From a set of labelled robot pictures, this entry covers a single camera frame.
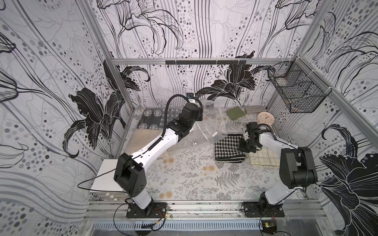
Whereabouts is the cream checked scarf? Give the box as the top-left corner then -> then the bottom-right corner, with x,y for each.
246,147 -> 280,168

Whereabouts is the clear plastic vacuum bag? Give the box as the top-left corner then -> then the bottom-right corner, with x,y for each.
167,100 -> 229,154

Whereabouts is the black white houndstooth scarf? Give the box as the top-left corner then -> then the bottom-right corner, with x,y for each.
215,134 -> 246,163

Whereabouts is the green scarf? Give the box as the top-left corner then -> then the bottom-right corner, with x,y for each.
226,106 -> 246,121

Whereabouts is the black patterned cloth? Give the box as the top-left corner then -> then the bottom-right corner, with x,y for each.
137,108 -> 181,130

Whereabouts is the beige fluffy cloth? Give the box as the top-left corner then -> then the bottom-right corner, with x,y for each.
122,128 -> 162,155

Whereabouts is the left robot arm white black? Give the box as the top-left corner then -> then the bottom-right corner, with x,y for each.
114,102 -> 203,210

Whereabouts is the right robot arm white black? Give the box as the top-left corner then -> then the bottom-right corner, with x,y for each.
239,122 -> 318,208

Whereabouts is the pink round clock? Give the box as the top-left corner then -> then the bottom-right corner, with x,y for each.
257,112 -> 275,126

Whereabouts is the small green circuit board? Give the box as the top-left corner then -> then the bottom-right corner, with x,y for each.
261,221 -> 277,235

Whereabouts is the white box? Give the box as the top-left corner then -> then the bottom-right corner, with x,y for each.
90,159 -> 128,201

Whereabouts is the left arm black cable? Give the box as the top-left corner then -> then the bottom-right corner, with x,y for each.
77,93 -> 204,236

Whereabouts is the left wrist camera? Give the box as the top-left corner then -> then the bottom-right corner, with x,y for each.
186,92 -> 195,100

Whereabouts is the black wall bar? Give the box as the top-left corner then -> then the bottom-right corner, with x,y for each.
165,60 -> 247,65

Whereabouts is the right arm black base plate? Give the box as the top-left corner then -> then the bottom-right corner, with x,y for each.
240,202 -> 285,218

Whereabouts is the black wire basket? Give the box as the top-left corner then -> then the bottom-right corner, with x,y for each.
268,60 -> 332,113

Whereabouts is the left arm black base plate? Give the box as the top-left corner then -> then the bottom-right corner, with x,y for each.
126,201 -> 168,219

